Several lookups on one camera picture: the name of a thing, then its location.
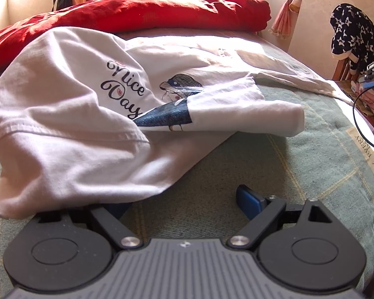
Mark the green plaid bed sheet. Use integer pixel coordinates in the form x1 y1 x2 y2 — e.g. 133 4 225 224
0 30 374 299

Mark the white printed t-shirt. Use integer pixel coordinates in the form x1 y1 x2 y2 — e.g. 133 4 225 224
0 27 344 219

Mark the black star pattern garment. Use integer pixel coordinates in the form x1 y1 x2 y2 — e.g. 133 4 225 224
330 3 374 75

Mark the black cable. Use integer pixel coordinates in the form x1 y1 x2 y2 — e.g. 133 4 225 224
352 81 374 155

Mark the pink clothes pile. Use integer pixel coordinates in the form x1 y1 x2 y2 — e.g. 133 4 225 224
348 80 374 115

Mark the red rolled duvet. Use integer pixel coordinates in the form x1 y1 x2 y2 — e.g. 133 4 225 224
0 0 271 72

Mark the orange curtain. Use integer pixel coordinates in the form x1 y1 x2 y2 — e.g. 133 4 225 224
270 0 302 39

